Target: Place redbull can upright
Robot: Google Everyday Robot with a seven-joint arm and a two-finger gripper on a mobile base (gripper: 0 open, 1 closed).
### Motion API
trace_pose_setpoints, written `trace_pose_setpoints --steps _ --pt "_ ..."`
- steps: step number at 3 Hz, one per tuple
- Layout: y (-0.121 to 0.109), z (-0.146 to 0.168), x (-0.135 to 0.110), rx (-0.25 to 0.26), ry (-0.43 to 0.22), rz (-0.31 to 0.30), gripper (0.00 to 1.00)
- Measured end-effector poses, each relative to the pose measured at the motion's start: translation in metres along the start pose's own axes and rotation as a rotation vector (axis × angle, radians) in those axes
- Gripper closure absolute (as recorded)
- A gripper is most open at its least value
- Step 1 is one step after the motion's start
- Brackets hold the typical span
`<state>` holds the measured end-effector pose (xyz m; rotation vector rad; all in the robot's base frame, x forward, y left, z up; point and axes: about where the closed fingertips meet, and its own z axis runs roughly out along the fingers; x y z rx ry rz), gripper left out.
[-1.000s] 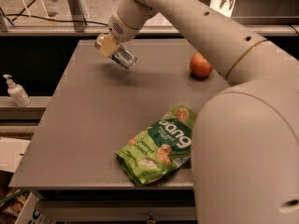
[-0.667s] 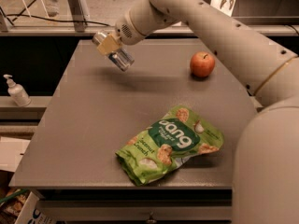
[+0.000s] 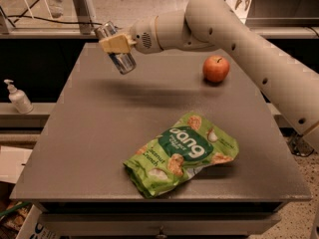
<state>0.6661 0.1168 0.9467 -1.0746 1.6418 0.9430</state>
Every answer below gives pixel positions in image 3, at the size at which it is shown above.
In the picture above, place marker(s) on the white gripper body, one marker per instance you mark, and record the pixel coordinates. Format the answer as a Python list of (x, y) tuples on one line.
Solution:
[(144, 35)]

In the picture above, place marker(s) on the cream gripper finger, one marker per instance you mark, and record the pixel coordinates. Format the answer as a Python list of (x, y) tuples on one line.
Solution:
[(119, 43)]

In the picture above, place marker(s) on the silver redbull can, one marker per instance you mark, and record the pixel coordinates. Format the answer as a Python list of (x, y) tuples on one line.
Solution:
[(123, 62)]

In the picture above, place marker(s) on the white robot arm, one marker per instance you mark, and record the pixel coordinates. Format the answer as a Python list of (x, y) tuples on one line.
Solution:
[(209, 25)]

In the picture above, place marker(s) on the red apple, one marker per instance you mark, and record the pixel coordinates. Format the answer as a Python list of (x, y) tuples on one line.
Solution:
[(215, 69)]

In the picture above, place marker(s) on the white pump soap bottle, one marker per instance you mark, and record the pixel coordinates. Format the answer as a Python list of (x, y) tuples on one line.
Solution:
[(18, 98)]

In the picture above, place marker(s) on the green snack bag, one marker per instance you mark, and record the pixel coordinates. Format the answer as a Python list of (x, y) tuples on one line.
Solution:
[(178, 154)]

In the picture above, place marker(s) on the white paper sheet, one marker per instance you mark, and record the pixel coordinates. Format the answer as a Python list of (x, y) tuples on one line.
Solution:
[(12, 162)]

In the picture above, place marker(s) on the grey table drawer front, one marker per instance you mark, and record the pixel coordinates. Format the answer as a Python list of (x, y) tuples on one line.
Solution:
[(153, 224)]

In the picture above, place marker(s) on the white cardboard box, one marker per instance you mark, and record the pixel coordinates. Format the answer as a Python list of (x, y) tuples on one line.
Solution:
[(32, 228)]

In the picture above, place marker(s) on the left metal railing post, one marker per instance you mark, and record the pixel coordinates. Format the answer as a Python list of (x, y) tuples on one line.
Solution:
[(86, 15)]

